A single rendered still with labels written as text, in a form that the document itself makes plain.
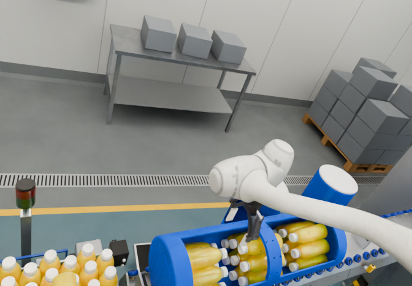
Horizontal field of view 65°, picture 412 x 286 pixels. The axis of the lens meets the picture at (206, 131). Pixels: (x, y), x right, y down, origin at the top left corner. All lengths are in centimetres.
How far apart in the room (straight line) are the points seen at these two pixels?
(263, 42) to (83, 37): 240
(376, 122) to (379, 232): 368
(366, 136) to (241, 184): 378
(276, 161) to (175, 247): 49
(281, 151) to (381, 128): 356
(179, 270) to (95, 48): 344
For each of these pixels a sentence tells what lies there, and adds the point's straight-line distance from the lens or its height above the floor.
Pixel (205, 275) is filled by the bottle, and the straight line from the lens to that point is 133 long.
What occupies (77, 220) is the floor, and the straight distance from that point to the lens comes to 282.
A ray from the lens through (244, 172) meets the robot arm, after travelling 90.
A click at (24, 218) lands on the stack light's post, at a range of 144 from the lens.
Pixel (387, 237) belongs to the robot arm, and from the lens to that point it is 88.
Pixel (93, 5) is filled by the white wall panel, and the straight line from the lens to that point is 411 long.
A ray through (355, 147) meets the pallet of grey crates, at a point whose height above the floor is 33.
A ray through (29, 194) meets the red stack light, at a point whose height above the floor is 123.
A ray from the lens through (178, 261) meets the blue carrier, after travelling 121.
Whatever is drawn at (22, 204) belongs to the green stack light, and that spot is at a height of 119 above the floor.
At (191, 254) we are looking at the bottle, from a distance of 129.
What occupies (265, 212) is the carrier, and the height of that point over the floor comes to 96.
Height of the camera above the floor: 222
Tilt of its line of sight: 33 degrees down
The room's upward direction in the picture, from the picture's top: 21 degrees clockwise
